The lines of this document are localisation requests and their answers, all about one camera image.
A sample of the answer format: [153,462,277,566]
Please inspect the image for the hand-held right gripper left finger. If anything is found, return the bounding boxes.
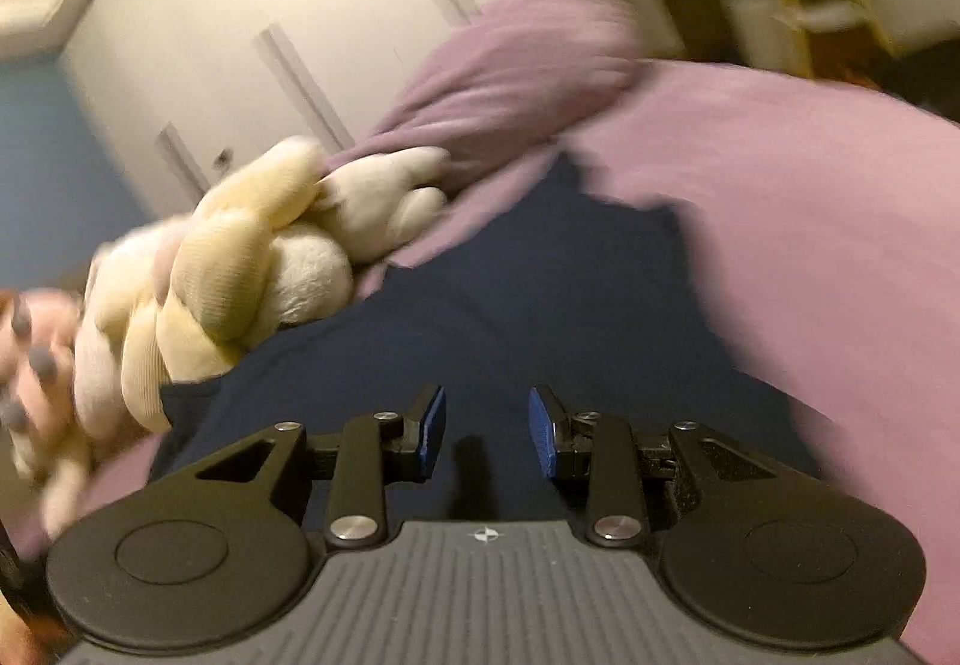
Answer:
[176,384,449,552]

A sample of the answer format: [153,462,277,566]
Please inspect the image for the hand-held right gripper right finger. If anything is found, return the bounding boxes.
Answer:
[527,385,796,552]

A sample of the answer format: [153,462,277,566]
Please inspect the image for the navy zip jacket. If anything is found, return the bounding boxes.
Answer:
[150,148,820,532]

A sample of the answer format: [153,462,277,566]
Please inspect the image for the white plush toy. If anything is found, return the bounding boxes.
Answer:
[11,148,452,535]

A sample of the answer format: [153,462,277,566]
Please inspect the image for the cream flower plush cushion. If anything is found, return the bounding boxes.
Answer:
[75,136,355,435]

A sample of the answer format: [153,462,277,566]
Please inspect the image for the purple pillow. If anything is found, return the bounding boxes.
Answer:
[352,0,647,284]

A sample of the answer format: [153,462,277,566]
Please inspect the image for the pink plush toy grey paws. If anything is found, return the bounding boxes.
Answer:
[0,290,85,435]

